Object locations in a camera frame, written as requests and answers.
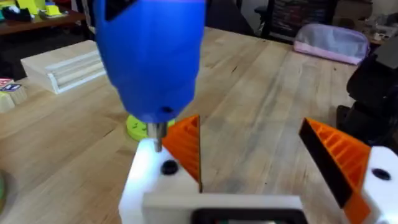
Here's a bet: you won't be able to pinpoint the green disc with holes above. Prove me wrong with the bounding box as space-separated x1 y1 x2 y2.
125 114 177 142

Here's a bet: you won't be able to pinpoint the white orange left gripper right finger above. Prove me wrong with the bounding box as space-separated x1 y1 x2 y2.
298 117 398 224

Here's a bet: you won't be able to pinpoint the lilac and pink zip bag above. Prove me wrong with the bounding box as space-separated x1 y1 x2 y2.
292 23 371 66

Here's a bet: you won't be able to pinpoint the brown side table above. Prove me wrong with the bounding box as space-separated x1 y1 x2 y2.
0 9 87 35

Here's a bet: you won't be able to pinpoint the yellow-green blocks on board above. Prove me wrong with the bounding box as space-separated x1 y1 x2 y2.
0 0 63 19

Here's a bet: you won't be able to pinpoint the heap of toy blocks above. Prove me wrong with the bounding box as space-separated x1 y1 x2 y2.
0 77 29 113

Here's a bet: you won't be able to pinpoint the blue electric screwdriver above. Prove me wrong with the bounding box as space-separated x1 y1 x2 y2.
93 0 208 154

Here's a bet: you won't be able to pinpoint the white orange left gripper left finger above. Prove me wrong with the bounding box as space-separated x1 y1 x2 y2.
118 114 203 224

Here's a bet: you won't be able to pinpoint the pale wooden box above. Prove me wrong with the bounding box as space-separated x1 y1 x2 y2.
20 39 107 95

